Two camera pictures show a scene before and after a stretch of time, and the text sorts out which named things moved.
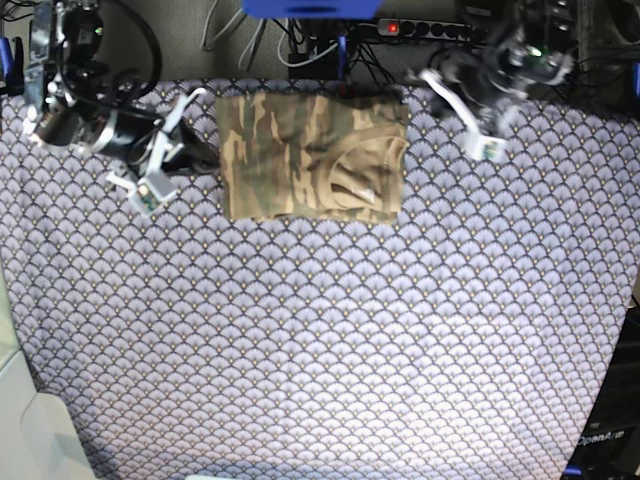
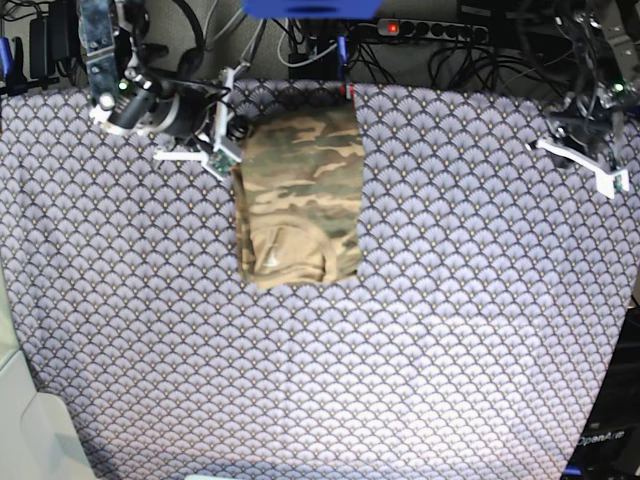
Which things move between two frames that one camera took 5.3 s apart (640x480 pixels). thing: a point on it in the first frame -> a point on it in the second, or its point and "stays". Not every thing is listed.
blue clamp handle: x=342 y=51 stays
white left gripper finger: x=481 y=146 -> x=609 y=180
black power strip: x=450 y=31 stays
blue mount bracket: x=313 y=9 stays
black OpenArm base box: x=609 y=446 stays
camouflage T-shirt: x=329 y=157 -> x=300 y=195
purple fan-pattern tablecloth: x=466 y=342 stays
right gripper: x=124 y=137 -> x=178 y=111
